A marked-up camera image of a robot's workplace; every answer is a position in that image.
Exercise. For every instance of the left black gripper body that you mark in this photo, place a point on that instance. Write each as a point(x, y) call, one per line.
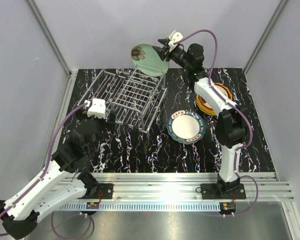
point(82, 114)

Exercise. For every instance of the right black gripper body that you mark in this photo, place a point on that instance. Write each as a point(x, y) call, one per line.
point(177, 55)

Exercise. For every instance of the green floral plate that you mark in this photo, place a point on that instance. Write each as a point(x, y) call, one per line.
point(146, 59)

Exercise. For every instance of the white plate blue patterned rim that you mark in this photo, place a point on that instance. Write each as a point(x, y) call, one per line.
point(186, 127)

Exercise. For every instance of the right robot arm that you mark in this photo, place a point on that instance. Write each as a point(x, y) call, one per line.
point(232, 125)

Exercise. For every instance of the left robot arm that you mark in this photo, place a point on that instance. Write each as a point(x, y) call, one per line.
point(21, 213)

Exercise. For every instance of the stack of orange red plates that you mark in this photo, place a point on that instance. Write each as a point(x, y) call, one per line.
point(205, 107)

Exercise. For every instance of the cream plate with black flower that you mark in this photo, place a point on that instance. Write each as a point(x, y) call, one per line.
point(223, 89)

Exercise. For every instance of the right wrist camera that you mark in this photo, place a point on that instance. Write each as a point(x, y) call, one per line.
point(173, 40)

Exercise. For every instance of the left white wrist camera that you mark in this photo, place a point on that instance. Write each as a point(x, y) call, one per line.
point(96, 108)

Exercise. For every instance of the left aluminium frame post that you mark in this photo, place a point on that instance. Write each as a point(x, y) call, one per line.
point(48, 35)

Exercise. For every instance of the aluminium frame post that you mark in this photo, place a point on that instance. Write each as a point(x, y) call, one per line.
point(48, 35)
point(266, 33)

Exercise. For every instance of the grey wire dish rack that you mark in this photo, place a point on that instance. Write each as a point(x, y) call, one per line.
point(135, 97)

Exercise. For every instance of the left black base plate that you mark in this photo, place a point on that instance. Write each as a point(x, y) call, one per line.
point(104, 191)

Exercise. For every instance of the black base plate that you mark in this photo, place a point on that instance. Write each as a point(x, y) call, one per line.
point(104, 191)
point(209, 191)

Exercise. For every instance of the white slotted cable duct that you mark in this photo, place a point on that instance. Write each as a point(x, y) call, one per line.
point(134, 206)

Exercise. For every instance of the right aluminium frame post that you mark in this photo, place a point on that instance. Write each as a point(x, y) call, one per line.
point(266, 33)

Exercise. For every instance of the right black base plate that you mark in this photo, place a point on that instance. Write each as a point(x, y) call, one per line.
point(209, 191)

